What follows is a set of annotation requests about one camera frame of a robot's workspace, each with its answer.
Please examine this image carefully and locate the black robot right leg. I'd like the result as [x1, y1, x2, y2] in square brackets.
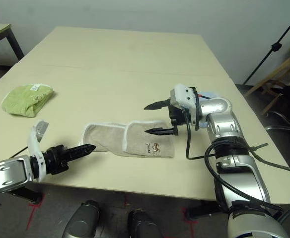
[127, 209, 160, 238]

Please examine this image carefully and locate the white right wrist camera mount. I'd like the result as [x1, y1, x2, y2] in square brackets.
[169, 84, 203, 131]

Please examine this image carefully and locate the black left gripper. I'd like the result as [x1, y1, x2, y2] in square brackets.
[43, 144, 96, 176]

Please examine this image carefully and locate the green folded towel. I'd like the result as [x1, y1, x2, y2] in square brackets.
[1, 83, 56, 118]

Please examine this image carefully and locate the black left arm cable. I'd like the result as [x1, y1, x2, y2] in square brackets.
[9, 146, 29, 159]

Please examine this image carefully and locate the grey robot left leg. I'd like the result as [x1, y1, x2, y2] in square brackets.
[62, 200, 101, 238]

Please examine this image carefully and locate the black stand pole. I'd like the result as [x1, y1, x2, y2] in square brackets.
[243, 7, 290, 85]

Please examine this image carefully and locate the black office chair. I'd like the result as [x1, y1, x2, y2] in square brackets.
[264, 85, 290, 164]

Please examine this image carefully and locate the thin cable with red plug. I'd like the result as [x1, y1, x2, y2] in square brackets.
[196, 91, 212, 100]

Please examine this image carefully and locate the beige towel with white trim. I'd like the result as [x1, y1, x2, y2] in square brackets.
[78, 119, 176, 159]

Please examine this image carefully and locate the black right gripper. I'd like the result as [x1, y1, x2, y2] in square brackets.
[144, 98, 188, 136]

